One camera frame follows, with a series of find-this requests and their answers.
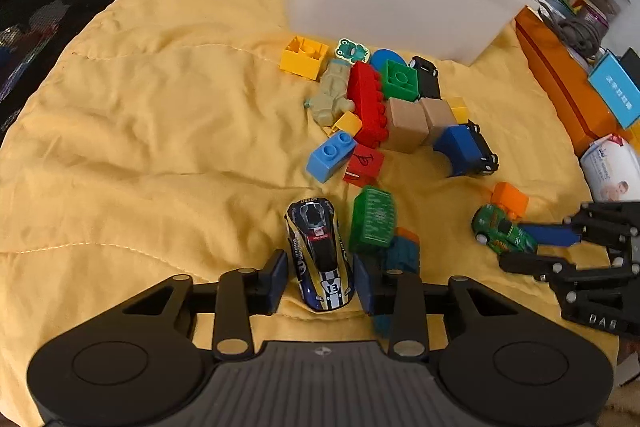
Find orange flat boxes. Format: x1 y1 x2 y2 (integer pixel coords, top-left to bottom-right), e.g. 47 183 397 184
515 8 639 156

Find long red building brick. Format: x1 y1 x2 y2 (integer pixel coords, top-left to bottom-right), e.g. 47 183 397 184
347 62 388 148

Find small red printed brick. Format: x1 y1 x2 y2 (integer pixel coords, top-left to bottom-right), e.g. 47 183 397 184
343 144 385 187

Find yellow hollow building brick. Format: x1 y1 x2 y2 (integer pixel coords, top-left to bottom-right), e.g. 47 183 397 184
280 36 329 80

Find blue round disc piece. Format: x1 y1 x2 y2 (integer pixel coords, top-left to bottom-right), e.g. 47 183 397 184
369 49 407 72

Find wooden cube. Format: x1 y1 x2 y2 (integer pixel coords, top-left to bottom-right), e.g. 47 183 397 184
419 98 458 145
383 98 430 154

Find light blue small brick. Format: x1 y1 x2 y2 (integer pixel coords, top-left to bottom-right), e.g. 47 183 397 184
306 131 357 183

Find yellow small building brick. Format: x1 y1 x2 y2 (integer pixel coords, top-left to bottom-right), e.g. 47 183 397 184
447 98 469 124

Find yellow quilted cloth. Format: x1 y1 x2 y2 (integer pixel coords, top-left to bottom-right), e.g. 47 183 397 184
1 0 590 426

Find green frog tile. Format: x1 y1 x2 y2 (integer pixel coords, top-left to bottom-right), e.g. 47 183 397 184
334 38 370 65

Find green toy race car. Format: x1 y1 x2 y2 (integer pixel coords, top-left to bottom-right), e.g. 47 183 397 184
471 204 537 255

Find orange building brick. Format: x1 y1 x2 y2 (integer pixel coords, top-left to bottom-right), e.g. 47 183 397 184
490 182 529 220

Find light blue card box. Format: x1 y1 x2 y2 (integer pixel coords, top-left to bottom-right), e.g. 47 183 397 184
588 53 640 129

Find right wooden cube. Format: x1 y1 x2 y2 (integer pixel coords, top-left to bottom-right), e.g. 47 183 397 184
419 98 458 145

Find green square building brick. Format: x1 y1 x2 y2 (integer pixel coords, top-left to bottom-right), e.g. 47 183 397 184
381 60 419 102

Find green arched snowflake block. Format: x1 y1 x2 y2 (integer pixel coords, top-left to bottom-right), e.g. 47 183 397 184
348 185 397 254

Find grey-green toy train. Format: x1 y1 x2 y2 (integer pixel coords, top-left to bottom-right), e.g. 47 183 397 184
304 58 355 127

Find baby wipes pack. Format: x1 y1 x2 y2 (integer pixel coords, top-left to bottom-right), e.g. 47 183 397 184
579 133 640 202

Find blue arch building block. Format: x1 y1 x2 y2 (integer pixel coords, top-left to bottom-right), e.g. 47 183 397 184
433 124 483 176

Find left wooden cube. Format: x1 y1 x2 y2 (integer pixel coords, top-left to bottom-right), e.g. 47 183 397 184
383 98 430 154

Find black toy car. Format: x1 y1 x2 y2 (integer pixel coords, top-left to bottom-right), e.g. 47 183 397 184
465 120 499 176
409 55 442 100

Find navy yellow race car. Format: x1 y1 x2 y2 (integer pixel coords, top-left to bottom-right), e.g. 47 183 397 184
284 197 355 312

